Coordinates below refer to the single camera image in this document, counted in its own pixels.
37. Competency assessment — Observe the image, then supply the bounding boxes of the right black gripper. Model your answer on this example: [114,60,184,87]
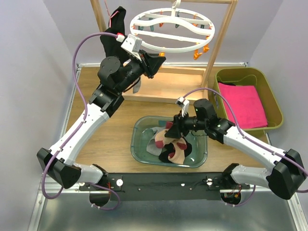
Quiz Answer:
[164,109,207,139]

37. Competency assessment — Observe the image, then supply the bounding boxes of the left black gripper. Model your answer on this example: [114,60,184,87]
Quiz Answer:
[116,49,167,94]

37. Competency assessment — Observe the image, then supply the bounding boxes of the beige purple striped sock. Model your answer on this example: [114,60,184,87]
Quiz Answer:
[154,129,174,149]

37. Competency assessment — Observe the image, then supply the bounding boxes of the grey sock black stripes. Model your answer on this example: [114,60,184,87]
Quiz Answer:
[146,127,164,156]

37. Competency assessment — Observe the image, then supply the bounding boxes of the white round clip hanger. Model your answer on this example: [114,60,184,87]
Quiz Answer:
[129,0,216,53]

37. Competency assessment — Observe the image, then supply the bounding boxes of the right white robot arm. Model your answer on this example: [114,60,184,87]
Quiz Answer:
[165,97,307,200]

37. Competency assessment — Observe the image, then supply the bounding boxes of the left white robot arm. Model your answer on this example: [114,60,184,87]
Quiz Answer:
[37,50,166,190]

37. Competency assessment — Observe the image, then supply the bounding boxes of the clear plastic tub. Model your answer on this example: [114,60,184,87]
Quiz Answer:
[130,116,207,168]

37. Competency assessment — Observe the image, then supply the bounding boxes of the large black hanging cloth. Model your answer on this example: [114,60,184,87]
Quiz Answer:
[100,6,130,65]

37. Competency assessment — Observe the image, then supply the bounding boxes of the pink folded cloth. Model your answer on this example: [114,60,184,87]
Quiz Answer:
[218,83,268,129]

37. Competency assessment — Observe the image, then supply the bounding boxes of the olive green bin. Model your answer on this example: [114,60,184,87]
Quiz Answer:
[211,67,283,138]

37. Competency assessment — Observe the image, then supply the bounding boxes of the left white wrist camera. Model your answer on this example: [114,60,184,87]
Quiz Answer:
[121,34,142,61]

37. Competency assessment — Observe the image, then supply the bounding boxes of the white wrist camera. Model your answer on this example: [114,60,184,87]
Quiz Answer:
[121,34,142,61]
[176,97,190,117]

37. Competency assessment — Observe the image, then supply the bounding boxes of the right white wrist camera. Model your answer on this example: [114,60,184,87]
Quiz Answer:
[176,97,190,117]

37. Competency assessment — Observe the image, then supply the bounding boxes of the wooden rack frame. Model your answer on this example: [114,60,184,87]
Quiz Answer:
[89,0,239,104]

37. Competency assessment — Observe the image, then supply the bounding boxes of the aluminium rail frame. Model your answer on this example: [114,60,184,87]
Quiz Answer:
[27,63,308,231]

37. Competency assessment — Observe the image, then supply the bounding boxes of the black mounting base plate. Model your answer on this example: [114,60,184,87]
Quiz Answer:
[79,172,251,202]

